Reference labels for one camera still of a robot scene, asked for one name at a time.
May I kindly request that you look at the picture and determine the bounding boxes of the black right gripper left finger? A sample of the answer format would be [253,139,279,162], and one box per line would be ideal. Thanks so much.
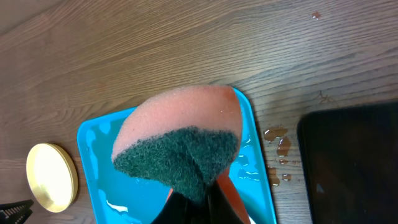
[152,192,189,224]

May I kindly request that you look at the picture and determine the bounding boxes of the black rectangular tray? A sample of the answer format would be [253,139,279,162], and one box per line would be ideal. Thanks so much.
[297,101,397,224]

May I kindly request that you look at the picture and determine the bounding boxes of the yellow plate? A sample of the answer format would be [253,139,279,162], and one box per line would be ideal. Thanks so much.
[26,143,78,213]

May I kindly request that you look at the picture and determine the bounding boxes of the blue plastic tray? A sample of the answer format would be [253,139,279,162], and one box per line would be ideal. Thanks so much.
[76,90,277,223]

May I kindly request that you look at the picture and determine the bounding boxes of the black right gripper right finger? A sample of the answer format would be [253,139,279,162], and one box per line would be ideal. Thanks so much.
[206,182,243,224]

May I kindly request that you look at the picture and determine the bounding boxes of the orange green scrub sponge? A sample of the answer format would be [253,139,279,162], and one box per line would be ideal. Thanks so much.
[111,85,250,223]

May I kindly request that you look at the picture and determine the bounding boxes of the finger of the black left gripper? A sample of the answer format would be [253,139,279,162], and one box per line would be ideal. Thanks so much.
[0,199,34,224]

